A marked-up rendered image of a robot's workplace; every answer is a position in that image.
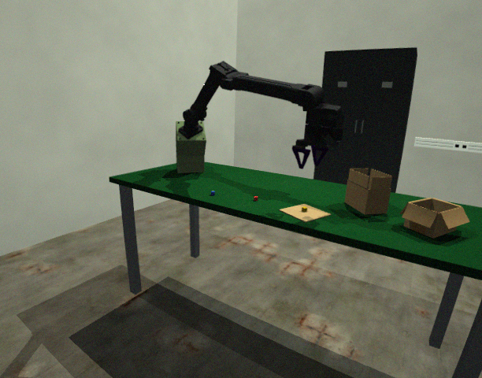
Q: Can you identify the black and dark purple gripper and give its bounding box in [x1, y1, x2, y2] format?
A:
[292, 124, 329, 169]

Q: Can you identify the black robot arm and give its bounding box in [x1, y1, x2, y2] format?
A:
[179, 61, 344, 146]

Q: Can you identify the beige flat mat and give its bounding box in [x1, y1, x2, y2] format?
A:
[279, 204, 331, 222]

